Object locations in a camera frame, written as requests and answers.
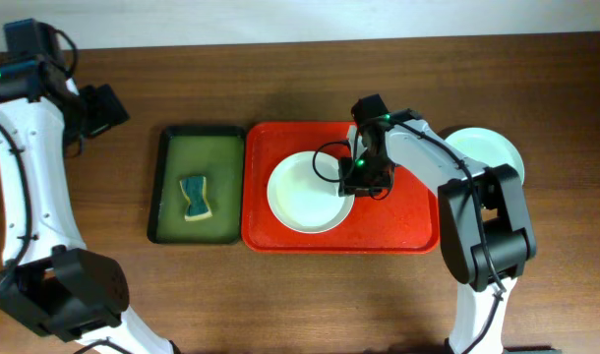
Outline green and yellow sponge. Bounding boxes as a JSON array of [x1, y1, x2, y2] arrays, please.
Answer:
[[180, 175, 212, 222]]

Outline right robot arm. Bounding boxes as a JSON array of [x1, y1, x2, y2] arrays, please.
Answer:
[[336, 108, 536, 353]]

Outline white plate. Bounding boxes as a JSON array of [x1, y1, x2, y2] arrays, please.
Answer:
[[267, 151, 355, 234]]

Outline dark green tray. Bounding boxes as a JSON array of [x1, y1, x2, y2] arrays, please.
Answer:
[[147, 125, 246, 245]]

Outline pale green plate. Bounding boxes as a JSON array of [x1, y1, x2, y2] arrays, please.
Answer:
[[446, 127, 525, 183]]

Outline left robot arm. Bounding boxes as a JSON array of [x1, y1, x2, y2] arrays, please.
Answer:
[[0, 56, 178, 353]]

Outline red plastic tray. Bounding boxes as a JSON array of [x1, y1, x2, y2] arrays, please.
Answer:
[[241, 122, 440, 254]]

